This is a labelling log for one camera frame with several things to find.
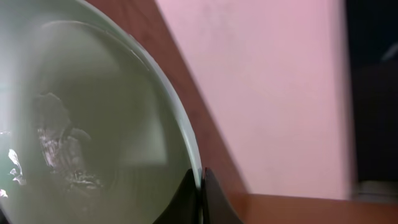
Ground mint plate top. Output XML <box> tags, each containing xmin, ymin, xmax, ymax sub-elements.
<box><xmin>1</xmin><ymin>1</ymin><xmax>201</xmax><ymax>223</ymax></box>

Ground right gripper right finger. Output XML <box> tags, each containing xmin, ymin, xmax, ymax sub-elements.
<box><xmin>201</xmin><ymin>168</ymin><xmax>244</xmax><ymax>224</ymax></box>

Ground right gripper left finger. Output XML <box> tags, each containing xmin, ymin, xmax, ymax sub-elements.
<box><xmin>154</xmin><ymin>169</ymin><xmax>199</xmax><ymax>224</ymax></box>

